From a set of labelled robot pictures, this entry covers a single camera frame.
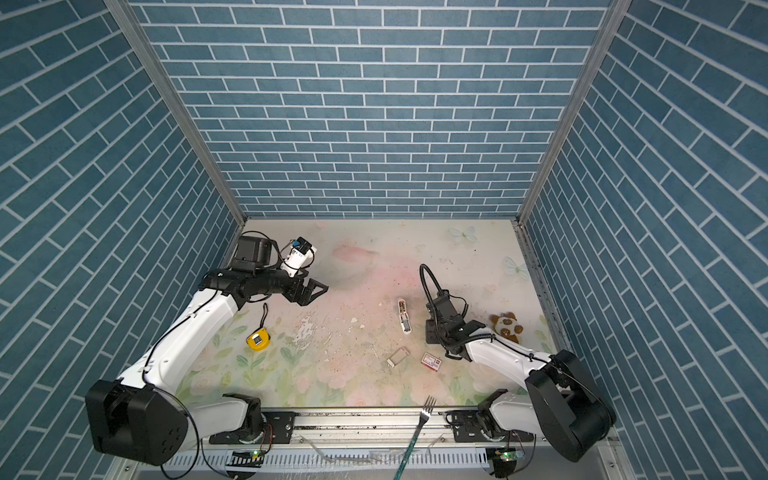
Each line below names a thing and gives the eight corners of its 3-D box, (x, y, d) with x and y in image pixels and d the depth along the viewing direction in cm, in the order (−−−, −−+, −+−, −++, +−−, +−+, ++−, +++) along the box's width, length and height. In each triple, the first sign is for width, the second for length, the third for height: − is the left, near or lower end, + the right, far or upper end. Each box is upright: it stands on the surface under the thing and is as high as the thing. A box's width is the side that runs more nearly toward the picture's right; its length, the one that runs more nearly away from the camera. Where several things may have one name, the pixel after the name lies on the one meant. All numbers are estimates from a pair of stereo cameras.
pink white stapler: (403, 334, 92) (403, 326, 87) (396, 308, 97) (396, 299, 93) (410, 332, 92) (411, 324, 88) (403, 306, 98) (404, 298, 94)
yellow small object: (254, 355, 88) (251, 351, 85) (248, 341, 90) (245, 337, 88) (274, 343, 90) (271, 340, 88) (267, 330, 93) (264, 326, 91)
